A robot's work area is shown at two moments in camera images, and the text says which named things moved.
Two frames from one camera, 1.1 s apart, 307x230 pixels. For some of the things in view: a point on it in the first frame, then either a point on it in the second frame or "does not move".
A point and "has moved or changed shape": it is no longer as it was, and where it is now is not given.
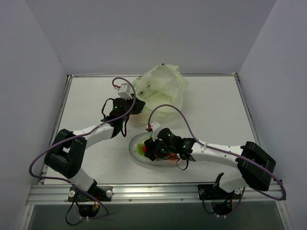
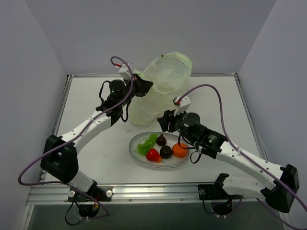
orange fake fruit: x=172 y=156 has moved or changed shape
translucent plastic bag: x=162 y=89 has moved or changed shape
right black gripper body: x=150 y=150 to x=166 y=122
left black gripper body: x=138 y=107 to x=144 y=85
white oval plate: x=159 y=162 does not move
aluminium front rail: x=57 y=194 does not move
